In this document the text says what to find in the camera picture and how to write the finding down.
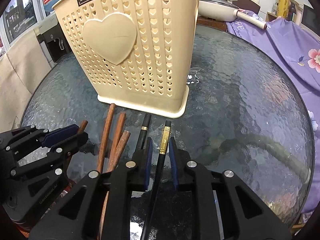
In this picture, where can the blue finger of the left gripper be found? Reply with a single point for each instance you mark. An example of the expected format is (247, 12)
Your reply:
(58, 135)

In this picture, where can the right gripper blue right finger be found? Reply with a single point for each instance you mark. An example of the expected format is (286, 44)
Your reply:
(174, 166)

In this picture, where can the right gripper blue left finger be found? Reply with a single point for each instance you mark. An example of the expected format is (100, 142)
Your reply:
(148, 151)

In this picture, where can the black chopstick gold band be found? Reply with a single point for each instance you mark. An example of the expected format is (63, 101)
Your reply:
(157, 180)

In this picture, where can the brown wooden chopstick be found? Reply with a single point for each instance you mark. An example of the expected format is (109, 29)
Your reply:
(81, 129)
(121, 145)
(116, 139)
(104, 138)

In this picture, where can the beige cloth cover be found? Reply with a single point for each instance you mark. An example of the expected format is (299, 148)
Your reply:
(23, 67)

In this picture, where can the water dispenser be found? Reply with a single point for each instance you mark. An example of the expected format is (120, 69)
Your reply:
(52, 39)

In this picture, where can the beige plastic utensil holder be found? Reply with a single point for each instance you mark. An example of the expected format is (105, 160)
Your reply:
(135, 53)

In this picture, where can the brown wooden counter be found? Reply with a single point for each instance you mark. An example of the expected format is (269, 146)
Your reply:
(212, 23)

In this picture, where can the white pan with lid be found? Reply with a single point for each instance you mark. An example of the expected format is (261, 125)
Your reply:
(226, 12)

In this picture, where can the purple floral cloth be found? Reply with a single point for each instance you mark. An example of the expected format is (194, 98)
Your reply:
(297, 53)

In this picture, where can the white microwave oven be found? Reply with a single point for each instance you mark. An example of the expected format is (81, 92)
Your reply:
(309, 20)

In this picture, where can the yellow roll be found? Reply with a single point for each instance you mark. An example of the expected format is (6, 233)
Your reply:
(283, 8)

